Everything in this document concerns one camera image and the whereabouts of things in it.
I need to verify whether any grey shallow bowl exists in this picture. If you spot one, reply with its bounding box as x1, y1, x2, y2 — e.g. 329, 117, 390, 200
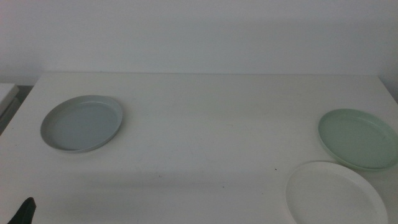
40, 95, 124, 154

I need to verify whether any white shallow bowl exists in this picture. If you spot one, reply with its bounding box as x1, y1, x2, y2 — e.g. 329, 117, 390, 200
285, 161, 389, 224

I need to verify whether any green shallow bowl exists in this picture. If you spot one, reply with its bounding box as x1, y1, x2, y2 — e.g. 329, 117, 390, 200
318, 108, 398, 172

